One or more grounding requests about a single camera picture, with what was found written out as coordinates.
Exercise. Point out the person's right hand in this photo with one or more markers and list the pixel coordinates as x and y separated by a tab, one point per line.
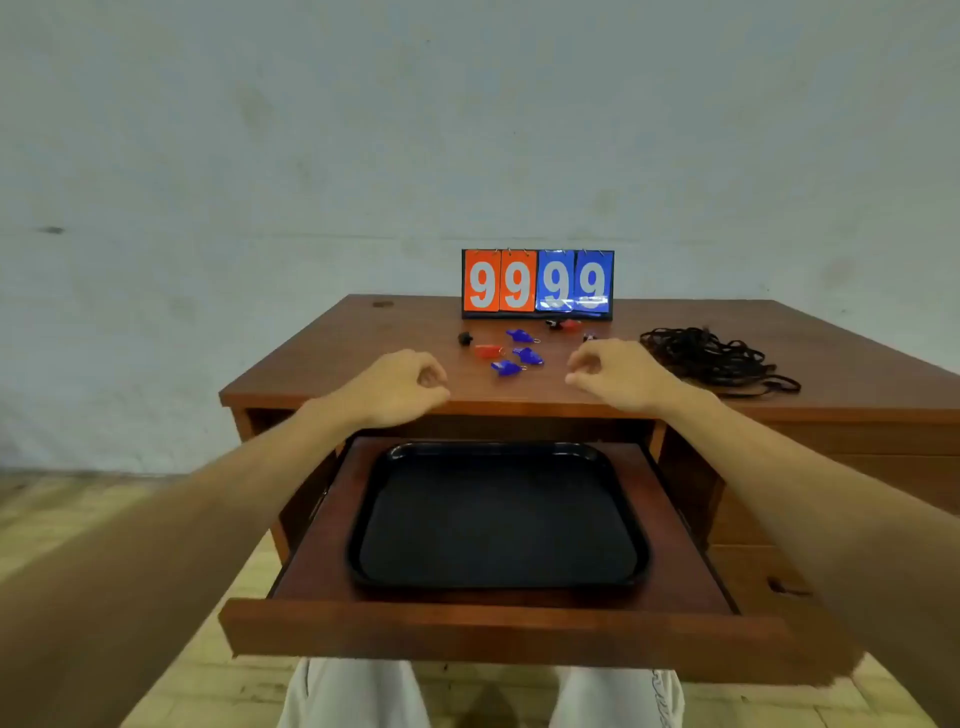
622	375

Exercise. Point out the person's left hand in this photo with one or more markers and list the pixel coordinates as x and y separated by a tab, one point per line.
397	390

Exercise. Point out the black plastic tray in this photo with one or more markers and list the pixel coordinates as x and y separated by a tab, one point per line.
495	525

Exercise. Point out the pull-out wooden desk shelf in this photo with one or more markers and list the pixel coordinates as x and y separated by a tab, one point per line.
487	630

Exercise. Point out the person's left forearm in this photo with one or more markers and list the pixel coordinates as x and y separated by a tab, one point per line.
187	562

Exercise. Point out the person's right forearm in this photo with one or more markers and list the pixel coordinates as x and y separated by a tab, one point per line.
825	525

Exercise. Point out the wooden side drawer with keyhole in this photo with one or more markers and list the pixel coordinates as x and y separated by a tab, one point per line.
750	570

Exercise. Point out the brown wooden desk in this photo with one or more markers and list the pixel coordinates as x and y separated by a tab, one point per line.
337	360

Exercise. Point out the orange and blue flip scoreboard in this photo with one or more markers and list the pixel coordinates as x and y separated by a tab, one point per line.
536	281

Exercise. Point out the white trousers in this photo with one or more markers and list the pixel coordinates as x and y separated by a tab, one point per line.
352	697

